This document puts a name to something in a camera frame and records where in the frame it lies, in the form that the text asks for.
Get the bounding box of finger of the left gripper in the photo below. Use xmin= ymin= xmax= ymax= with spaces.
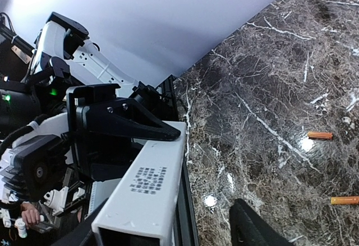
xmin=76 ymin=98 xmax=181 ymax=141

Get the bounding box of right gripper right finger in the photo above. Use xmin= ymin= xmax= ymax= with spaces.
xmin=229 ymin=198 xmax=293 ymax=246

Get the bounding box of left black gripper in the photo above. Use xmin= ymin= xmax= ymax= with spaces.
xmin=2 ymin=84 xmax=135 ymax=201

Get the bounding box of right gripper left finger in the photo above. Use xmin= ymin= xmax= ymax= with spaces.
xmin=51 ymin=198 xmax=108 ymax=246

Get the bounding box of white remote control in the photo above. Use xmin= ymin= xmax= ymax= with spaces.
xmin=91 ymin=122 xmax=186 ymax=245

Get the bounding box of orange battery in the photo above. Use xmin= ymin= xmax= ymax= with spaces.
xmin=307 ymin=131 xmax=333 ymax=140
xmin=330 ymin=196 xmax=359 ymax=205

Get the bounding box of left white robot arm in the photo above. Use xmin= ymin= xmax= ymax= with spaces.
xmin=1 ymin=12 xmax=181 ymax=208

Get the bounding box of left black frame post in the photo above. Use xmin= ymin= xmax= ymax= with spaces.
xmin=157 ymin=75 xmax=179 ymax=122

